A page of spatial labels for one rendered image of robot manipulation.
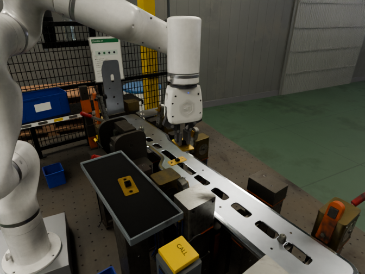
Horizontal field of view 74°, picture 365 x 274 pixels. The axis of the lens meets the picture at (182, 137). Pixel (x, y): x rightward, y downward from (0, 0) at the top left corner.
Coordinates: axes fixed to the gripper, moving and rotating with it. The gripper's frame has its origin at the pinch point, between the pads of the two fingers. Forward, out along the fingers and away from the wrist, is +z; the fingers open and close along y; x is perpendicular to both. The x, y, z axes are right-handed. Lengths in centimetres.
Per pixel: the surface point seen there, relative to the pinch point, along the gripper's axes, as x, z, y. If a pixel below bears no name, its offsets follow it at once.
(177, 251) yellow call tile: -26.8, 12.1, -13.4
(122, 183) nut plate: -0.4, 10.8, -18.5
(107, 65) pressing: 99, -9, -4
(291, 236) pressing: -23.8, 26.7, 24.6
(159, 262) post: -25.8, 14.4, -16.9
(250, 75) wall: 332, 50, 305
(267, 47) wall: 330, -2, 338
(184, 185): -0.2, 17.0, 0.8
